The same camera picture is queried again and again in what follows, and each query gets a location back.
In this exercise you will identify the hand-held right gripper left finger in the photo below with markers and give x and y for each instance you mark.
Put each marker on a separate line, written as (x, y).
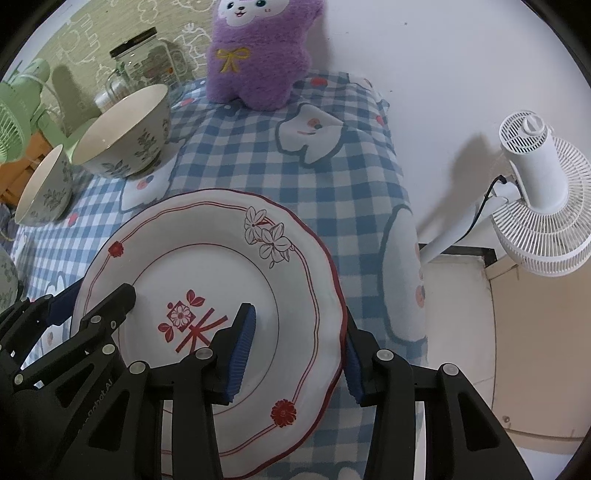
(240, 355)

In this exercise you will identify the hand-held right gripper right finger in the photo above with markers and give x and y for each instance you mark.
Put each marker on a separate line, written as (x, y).
(353, 374)

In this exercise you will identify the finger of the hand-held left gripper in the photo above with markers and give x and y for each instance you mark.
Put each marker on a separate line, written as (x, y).
(62, 302)
(111, 309)

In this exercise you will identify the floral ceramic bowl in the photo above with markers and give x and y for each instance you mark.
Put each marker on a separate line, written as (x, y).
(7, 281)
(51, 194)
(134, 147)

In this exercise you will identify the white red-patterned plate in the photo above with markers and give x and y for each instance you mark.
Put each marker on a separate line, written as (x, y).
(207, 258)

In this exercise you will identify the blue checkered tablecloth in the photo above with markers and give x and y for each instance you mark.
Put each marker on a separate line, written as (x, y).
(300, 184)

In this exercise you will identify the beige door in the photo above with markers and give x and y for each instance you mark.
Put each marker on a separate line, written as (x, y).
(545, 369)

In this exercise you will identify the green desk fan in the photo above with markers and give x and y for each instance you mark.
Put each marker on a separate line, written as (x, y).
(18, 101)

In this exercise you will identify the small clear toothpick jar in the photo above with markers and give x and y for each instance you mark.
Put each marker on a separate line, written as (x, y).
(111, 94)

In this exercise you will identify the glass jar with dark lid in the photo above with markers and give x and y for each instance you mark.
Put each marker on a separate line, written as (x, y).
(143, 69)

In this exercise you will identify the green patterned board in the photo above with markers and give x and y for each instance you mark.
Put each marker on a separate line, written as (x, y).
(92, 27)

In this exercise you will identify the white standing fan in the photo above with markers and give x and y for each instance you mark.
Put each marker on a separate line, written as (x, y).
(540, 166)

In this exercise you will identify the purple plush toy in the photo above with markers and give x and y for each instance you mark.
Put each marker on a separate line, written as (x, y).
(258, 69)

